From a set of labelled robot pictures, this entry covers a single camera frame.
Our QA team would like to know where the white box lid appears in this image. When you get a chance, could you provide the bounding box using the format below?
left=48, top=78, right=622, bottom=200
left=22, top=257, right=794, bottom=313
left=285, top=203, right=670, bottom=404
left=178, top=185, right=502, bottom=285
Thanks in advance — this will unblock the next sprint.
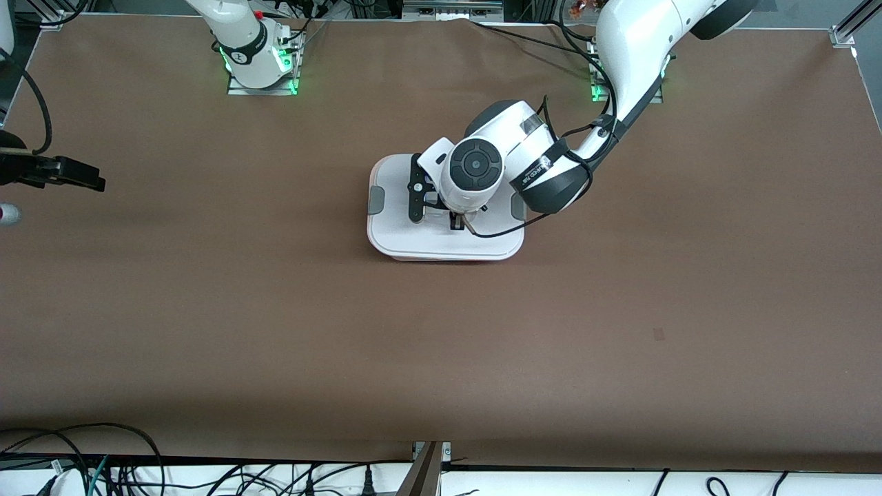
left=367, top=153, right=526, bottom=261

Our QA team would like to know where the translucent white box base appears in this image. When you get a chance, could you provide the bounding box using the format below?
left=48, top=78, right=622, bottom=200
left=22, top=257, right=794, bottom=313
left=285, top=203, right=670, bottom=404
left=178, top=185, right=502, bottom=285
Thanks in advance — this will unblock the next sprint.
left=386, top=255, right=512, bottom=264

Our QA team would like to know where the brown table cover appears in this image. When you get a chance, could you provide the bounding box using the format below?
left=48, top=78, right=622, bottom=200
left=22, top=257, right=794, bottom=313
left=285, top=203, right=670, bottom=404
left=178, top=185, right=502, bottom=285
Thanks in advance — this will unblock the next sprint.
left=0, top=14, right=882, bottom=475

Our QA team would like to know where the aluminium corner profile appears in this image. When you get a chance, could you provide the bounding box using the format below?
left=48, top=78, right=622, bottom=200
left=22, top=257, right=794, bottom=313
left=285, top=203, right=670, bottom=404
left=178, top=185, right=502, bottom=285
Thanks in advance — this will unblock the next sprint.
left=28, top=0, right=68, bottom=32
left=830, top=0, right=882, bottom=49

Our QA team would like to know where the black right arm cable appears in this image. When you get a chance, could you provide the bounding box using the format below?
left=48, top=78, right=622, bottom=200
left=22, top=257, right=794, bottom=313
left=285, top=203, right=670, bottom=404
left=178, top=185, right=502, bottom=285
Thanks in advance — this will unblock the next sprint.
left=0, top=50, right=54, bottom=156

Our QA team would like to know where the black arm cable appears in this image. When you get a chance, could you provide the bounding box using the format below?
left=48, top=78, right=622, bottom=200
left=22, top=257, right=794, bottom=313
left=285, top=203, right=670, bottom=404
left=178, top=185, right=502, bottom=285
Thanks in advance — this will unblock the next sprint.
left=463, top=93, right=624, bottom=239
left=0, top=50, right=54, bottom=156

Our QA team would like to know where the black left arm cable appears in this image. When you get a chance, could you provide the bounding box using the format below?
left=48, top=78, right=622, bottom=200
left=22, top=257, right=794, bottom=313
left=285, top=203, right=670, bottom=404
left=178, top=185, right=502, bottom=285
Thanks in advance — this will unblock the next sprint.
left=463, top=93, right=624, bottom=239

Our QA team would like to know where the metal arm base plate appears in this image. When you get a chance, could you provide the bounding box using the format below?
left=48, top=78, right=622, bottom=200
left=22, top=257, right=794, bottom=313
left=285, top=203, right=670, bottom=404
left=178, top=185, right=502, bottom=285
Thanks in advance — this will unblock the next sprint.
left=587, top=38, right=664, bottom=105
left=227, top=31, right=304, bottom=96

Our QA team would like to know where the aluminium profile post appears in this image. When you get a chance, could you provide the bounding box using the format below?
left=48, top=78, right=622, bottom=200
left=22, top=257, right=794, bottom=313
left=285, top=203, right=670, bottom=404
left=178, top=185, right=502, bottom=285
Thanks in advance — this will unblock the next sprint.
left=396, top=441, right=452, bottom=496

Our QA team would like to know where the black looped cable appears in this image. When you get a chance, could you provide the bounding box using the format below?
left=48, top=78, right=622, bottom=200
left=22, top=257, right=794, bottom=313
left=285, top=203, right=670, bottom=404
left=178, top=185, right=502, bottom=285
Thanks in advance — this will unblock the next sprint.
left=0, top=422, right=166, bottom=496

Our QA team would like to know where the black power plug cable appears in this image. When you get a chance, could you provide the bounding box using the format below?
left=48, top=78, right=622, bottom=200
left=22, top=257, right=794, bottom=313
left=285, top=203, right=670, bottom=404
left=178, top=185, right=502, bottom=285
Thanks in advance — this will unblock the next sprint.
left=303, top=463, right=414, bottom=496

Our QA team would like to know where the teal cable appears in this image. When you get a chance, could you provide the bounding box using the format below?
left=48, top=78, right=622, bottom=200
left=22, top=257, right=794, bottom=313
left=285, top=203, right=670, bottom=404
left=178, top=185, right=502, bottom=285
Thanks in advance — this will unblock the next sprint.
left=88, top=455, right=112, bottom=496

